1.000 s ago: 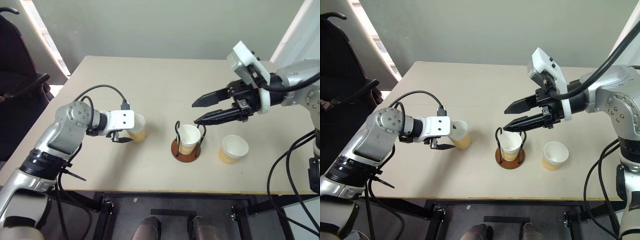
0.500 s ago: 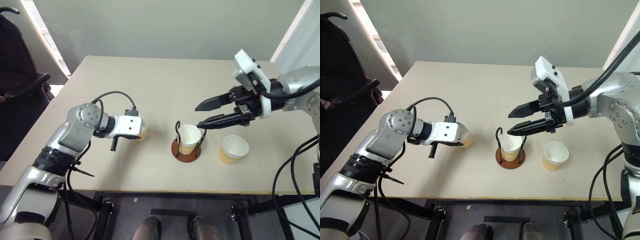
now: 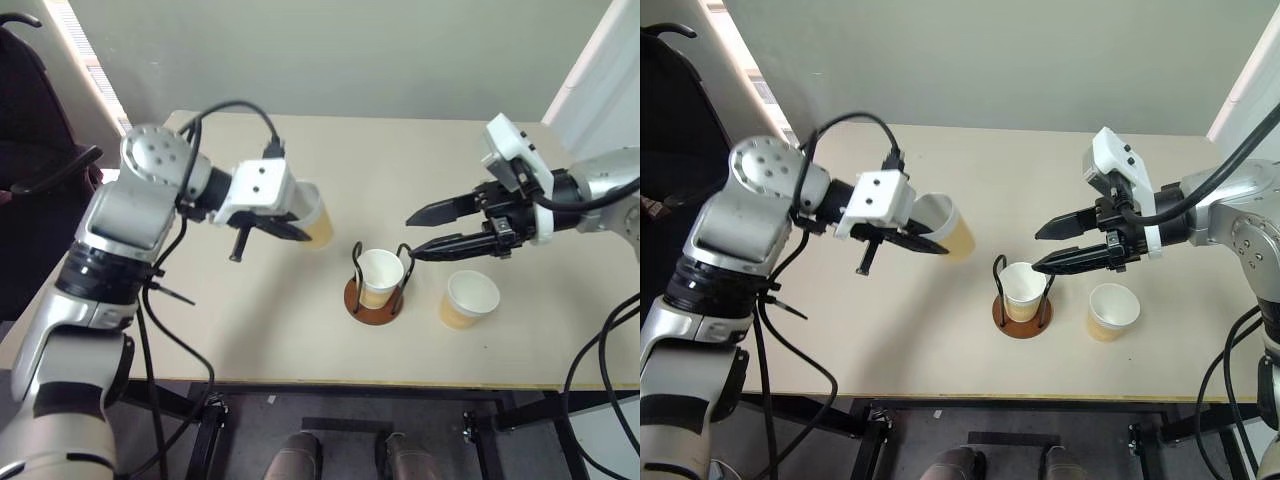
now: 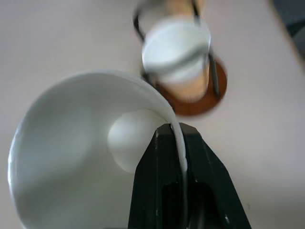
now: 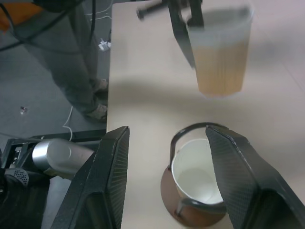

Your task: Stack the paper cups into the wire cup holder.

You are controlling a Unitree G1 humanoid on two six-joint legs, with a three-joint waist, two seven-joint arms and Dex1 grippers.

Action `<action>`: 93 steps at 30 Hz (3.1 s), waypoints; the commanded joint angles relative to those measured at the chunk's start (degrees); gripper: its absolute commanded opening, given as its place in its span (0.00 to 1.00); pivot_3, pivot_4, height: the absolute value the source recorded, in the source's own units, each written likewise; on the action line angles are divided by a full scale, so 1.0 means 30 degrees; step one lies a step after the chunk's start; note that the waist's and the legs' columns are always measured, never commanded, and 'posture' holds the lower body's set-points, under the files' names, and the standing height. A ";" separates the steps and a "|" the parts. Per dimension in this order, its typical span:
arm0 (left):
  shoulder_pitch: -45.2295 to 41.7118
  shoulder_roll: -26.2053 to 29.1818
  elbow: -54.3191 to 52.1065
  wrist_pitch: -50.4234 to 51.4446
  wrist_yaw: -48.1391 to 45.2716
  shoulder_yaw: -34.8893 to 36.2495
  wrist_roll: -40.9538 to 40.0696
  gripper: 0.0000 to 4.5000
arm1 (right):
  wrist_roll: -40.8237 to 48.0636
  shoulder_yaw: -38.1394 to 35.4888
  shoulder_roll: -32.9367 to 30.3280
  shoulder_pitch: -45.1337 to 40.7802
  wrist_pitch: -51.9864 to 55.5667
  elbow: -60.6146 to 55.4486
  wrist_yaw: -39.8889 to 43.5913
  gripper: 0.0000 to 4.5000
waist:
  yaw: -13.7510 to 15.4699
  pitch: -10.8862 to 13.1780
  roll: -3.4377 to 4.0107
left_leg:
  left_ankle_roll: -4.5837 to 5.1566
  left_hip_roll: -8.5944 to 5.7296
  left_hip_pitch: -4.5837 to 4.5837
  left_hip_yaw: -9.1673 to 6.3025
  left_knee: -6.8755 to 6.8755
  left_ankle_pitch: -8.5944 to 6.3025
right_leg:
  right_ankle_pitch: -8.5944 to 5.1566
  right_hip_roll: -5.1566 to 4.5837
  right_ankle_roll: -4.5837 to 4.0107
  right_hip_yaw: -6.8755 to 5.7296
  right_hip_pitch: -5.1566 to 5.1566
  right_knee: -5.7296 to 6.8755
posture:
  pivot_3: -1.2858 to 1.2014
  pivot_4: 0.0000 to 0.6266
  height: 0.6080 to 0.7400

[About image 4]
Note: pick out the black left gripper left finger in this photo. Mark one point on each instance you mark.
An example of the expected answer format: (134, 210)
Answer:
(152, 181)

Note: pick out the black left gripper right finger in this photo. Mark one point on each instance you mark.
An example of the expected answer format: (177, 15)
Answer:
(209, 181)

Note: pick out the white paper cup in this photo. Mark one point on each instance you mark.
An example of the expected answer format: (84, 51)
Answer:
(69, 152)

